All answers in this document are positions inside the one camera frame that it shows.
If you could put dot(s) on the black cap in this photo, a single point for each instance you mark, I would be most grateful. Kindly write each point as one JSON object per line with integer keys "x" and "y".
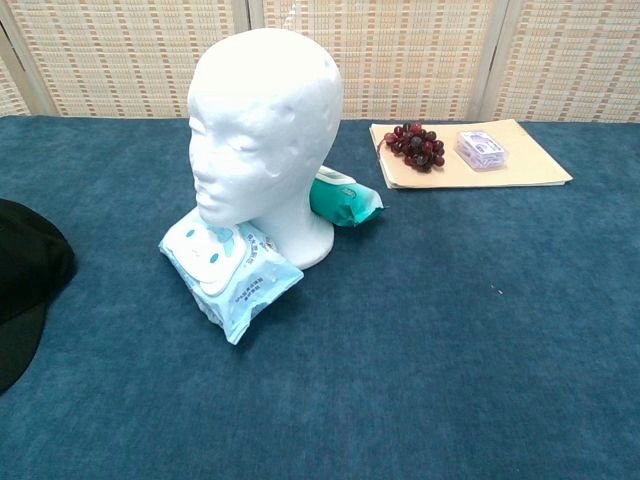
{"x": 25, "y": 260}

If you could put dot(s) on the white foam mannequin head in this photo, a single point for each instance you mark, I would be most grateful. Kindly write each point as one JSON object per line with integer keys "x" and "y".
{"x": 250, "y": 125}

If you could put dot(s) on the green wet wipes pack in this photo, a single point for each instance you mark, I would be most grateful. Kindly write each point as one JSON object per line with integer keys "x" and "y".
{"x": 345, "y": 202}

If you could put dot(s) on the light blue wet wipes pack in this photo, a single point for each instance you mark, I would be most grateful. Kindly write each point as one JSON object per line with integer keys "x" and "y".
{"x": 240, "y": 295}

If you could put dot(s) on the dark red grape bunch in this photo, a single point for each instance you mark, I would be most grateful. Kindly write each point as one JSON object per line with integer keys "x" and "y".
{"x": 417, "y": 147}

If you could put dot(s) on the clear box of purple picks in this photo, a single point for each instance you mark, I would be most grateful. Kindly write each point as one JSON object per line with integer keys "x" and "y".
{"x": 481, "y": 150}

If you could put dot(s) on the beige manila folder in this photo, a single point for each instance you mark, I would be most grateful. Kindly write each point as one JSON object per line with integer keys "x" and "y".
{"x": 530, "y": 165}

